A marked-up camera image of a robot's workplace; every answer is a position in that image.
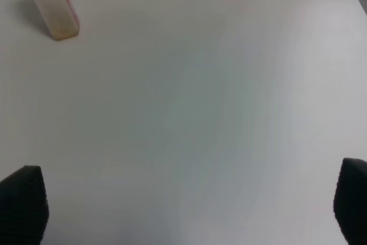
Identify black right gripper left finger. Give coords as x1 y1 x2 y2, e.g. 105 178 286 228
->
1 165 49 244

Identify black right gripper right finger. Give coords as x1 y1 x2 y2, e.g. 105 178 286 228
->
333 158 366 244

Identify clear plastic drink bottle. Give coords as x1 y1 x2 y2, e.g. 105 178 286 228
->
34 0 80 41

